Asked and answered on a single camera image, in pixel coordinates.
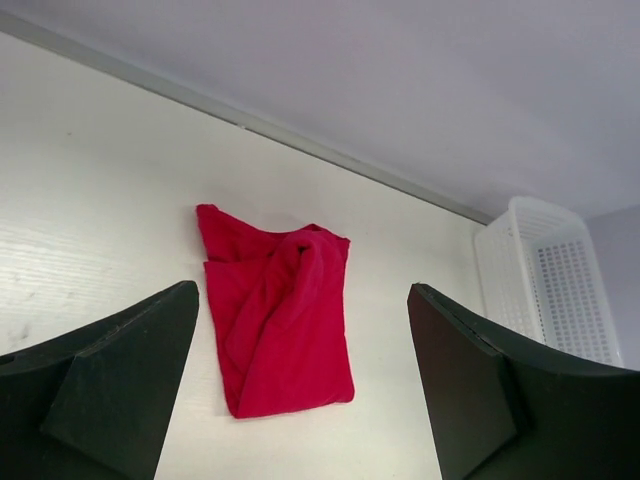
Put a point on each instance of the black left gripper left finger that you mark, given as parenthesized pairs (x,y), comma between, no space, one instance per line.
(96,402)

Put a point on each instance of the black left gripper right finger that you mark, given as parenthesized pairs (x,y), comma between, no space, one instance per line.
(503,406)

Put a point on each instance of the magenta t shirt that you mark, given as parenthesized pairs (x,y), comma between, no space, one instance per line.
(277,305)

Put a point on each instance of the white plastic basket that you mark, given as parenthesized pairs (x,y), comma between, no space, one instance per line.
(540,277)

